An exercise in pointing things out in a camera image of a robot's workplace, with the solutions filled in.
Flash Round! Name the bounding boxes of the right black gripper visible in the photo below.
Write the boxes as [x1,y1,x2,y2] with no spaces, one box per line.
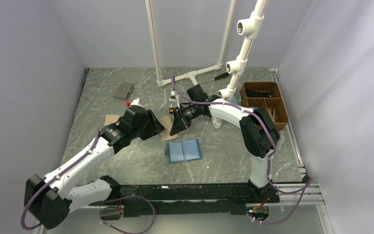
[170,103,200,136]

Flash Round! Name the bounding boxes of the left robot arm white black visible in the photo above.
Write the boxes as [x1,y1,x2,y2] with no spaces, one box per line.
[20,104,165,230]

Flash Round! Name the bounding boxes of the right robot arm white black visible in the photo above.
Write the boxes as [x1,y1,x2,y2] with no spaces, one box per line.
[168,98,280,202]

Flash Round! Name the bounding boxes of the open blue card holder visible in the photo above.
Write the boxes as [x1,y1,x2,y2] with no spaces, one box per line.
[164,139,203,163]

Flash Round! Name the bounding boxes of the tan card holder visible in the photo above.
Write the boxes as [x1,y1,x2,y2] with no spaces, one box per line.
[104,114,121,127]

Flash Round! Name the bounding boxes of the grey card holder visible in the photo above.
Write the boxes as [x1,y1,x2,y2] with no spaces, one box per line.
[113,81,134,100]

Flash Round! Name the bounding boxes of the black item in basket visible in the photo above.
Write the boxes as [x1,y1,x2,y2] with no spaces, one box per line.
[245,91,273,98]

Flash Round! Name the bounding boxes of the brown wicker basket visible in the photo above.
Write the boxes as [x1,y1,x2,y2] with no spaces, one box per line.
[240,81,289,131]

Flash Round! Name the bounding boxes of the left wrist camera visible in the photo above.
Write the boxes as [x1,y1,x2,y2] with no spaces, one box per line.
[125,98,146,113]

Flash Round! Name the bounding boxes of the blue card holder behind post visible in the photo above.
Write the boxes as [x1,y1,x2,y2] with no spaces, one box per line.
[229,97,242,109]

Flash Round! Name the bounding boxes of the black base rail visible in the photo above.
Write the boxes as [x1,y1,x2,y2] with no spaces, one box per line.
[90,182,280,217]

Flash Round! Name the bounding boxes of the white pvc pipe post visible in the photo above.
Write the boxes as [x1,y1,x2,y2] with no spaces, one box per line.
[219,0,269,101]

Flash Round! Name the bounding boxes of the white pvc pipe frame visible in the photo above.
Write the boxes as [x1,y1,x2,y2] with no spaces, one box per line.
[145,0,237,87]

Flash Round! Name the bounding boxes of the aluminium frame rail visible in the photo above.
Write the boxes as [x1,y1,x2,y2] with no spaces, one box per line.
[32,174,333,234]

